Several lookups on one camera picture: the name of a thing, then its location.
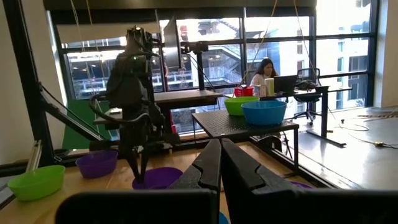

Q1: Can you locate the black curved clamp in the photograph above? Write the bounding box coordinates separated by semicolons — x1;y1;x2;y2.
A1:
251;135;282;153

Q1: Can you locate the red container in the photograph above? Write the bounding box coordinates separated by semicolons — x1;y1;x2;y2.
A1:
233;86;254;98

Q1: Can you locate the black aluminium rig frame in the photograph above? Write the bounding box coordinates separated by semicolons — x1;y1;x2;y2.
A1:
0;0;340;189

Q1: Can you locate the thin floor cable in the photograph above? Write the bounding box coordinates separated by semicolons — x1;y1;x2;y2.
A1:
338;118;398;149

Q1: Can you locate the black laptop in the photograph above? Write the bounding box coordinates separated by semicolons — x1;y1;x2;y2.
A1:
273;74;299;94

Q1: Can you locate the person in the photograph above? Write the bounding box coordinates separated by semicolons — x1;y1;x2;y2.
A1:
249;57;280;96

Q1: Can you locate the purple plastic mini bowl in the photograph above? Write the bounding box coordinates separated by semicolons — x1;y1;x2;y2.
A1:
288;180;315;190
131;166;184;190
75;149;119;179

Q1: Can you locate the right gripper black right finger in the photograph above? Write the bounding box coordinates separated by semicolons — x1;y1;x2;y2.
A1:
221;139;398;224

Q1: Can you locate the green panel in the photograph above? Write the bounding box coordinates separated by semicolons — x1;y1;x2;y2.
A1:
62;98;121;151

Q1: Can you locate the black office chair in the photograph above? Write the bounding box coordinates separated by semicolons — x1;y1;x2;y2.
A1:
292;67;323;126

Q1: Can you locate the white cup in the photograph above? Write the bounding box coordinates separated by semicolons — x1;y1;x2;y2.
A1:
264;77;275;96

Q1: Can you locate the black perforated metal shelf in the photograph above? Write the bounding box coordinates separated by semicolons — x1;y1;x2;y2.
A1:
192;109;300;175

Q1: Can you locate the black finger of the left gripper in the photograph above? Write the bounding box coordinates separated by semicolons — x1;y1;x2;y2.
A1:
140;148;153;184
126;149;141;184

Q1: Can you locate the green plastic mini bowl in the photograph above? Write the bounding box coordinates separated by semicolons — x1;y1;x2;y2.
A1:
7;164;67;202
223;96;261;117

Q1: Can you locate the black office desk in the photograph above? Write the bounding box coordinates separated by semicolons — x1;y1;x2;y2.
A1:
257;85;354;147

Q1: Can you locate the black monitor on arm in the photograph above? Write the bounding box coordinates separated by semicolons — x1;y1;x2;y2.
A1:
163;17;183;72

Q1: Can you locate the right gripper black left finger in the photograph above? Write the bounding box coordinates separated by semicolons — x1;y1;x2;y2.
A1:
55;139;222;224

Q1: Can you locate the silver aluminium bar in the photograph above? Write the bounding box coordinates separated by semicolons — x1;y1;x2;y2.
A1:
25;139;44;174

